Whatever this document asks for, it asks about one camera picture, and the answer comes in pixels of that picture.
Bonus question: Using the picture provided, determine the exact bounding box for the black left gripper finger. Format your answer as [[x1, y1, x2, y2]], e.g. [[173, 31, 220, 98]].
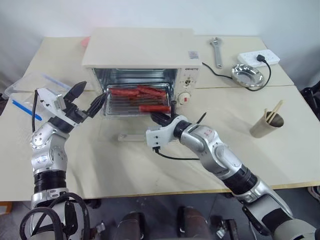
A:
[[85, 93, 107, 119], [65, 81, 88, 104]]

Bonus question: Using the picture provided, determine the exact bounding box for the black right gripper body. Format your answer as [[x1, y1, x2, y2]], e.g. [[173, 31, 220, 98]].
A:
[[155, 114, 179, 128]]

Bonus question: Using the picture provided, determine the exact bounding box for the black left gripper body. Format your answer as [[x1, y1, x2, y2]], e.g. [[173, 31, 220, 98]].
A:
[[62, 99, 90, 124]]

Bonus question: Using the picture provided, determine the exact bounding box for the metal baking tray with rack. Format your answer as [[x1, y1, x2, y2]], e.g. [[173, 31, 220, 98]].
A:
[[101, 84, 174, 119]]

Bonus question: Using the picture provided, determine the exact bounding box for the red sausage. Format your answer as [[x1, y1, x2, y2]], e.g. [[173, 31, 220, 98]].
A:
[[136, 85, 161, 95], [140, 89, 167, 99], [110, 88, 141, 97], [129, 93, 161, 101], [138, 104, 172, 114]]

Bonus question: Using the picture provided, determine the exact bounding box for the white red oven timer knob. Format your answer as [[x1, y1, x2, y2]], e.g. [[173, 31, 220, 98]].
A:
[[177, 91, 192, 104]]

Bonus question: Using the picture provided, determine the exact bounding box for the cream toaster oven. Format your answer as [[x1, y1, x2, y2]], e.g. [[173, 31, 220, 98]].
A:
[[81, 27, 203, 121]]

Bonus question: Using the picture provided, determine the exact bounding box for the clear zip bag blue strip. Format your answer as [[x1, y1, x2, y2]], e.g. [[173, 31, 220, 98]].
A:
[[9, 97, 51, 122], [4, 70, 74, 101]]

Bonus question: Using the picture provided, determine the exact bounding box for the silver adjustable wrench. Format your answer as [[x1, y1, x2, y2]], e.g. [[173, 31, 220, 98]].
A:
[[209, 36, 224, 70]]

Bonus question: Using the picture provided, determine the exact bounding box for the shiny steel bowl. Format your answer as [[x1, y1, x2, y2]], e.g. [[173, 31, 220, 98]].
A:
[[230, 63, 266, 89]]

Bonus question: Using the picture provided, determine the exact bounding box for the beige chopstick holder cup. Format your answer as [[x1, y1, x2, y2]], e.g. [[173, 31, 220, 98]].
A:
[[249, 107, 285, 139]]

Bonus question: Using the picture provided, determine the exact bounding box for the white power strip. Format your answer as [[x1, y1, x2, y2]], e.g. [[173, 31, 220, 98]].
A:
[[236, 49, 281, 68]]

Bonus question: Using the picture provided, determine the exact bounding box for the wooden chopstick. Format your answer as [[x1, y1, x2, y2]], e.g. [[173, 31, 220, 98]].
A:
[[267, 100, 286, 124], [266, 99, 284, 121]]

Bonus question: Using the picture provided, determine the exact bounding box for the dark rounded shape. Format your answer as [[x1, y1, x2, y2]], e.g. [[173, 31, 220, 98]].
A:
[[116, 211, 149, 240], [176, 205, 214, 240]]

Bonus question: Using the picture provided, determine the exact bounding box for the orange box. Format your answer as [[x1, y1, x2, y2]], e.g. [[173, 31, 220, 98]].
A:
[[0, 200, 13, 215]]

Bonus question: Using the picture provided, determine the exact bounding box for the black equipment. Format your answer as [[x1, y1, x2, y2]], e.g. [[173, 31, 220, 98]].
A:
[[300, 81, 320, 116]]

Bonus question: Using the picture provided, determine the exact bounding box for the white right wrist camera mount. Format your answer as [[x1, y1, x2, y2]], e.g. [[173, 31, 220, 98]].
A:
[[145, 115, 187, 149]]

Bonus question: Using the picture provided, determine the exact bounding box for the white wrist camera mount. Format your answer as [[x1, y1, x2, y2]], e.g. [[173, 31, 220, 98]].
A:
[[145, 115, 187, 149], [34, 87, 77, 126]]

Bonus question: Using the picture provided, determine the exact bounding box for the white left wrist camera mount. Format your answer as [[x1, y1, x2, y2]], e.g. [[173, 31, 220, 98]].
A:
[[34, 87, 77, 126]]

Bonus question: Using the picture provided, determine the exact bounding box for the glass oven door with handle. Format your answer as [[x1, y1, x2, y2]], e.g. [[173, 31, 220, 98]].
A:
[[98, 114, 151, 143]]

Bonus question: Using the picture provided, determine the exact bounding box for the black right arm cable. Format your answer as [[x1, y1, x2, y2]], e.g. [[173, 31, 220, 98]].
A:
[[151, 146, 201, 161]]

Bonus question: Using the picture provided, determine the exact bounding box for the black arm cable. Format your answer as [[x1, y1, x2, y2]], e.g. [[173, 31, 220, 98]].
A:
[[151, 146, 201, 161], [19, 89, 91, 240]]

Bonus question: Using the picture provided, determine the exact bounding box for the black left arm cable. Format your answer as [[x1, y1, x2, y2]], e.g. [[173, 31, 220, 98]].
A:
[[19, 89, 91, 240]]

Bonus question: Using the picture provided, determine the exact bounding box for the black plug with power cable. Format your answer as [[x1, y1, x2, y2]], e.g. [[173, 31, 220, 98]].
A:
[[201, 54, 273, 92]]

